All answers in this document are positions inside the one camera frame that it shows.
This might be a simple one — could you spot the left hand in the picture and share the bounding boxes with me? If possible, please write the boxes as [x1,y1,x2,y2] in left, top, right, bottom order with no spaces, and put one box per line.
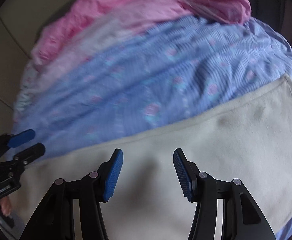
[0,196,12,217]

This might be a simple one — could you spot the blue striped floral bedsheet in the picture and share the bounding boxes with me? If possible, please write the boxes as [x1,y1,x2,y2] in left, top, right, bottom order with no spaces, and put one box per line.
[12,16,292,239]

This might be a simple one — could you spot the pink satin duvet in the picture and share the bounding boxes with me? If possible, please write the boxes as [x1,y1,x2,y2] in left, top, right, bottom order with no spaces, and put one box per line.
[31,0,251,88]

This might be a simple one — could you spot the cream white pants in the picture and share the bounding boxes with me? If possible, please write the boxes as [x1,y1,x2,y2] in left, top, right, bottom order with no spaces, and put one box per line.
[10,75,292,239]

